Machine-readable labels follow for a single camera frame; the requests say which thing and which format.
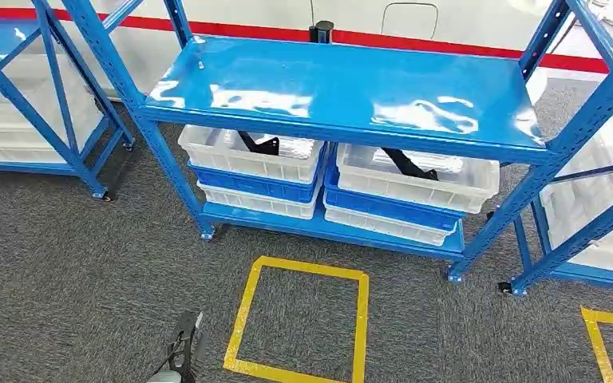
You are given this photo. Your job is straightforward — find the white plastic crate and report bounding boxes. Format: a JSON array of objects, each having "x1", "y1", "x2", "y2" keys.
[
  {"x1": 335, "y1": 142, "x2": 501, "y2": 215},
  {"x1": 0, "y1": 145, "x2": 75, "y2": 165},
  {"x1": 0, "y1": 53, "x2": 105, "y2": 136},
  {"x1": 177, "y1": 124, "x2": 330, "y2": 186},
  {"x1": 323, "y1": 202, "x2": 460, "y2": 248},
  {"x1": 196, "y1": 181, "x2": 324, "y2": 221},
  {"x1": 539, "y1": 116, "x2": 613, "y2": 277},
  {"x1": 0, "y1": 124, "x2": 93, "y2": 152}
]

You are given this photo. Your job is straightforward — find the black plastic frame part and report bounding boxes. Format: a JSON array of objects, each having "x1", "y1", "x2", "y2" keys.
[
  {"x1": 380, "y1": 147, "x2": 440, "y2": 183},
  {"x1": 236, "y1": 130, "x2": 281, "y2": 157}
]

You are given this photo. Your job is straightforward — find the blue metal shelf rack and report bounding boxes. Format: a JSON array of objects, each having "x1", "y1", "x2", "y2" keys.
[
  {"x1": 0, "y1": 0, "x2": 146, "y2": 203},
  {"x1": 60, "y1": 0, "x2": 613, "y2": 284},
  {"x1": 496, "y1": 0, "x2": 613, "y2": 297}
]

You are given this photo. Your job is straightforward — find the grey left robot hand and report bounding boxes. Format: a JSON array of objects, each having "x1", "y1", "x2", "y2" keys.
[{"x1": 168, "y1": 310, "x2": 208, "y2": 383}]

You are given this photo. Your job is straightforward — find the blue plastic crate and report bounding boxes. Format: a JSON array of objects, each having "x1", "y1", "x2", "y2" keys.
[
  {"x1": 188, "y1": 158, "x2": 329, "y2": 206},
  {"x1": 323, "y1": 158, "x2": 466, "y2": 234}
]

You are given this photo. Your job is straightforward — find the yellow floor tape square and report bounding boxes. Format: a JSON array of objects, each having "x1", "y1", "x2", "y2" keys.
[
  {"x1": 580, "y1": 306, "x2": 613, "y2": 383},
  {"x1": 223, "y1": 255, "x2": 371, "y2": 383}
]

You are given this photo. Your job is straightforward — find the black post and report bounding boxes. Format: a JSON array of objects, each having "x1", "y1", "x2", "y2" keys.
[{"x1": 308, "y1": 20, "x2": 335, "y2": 45}]

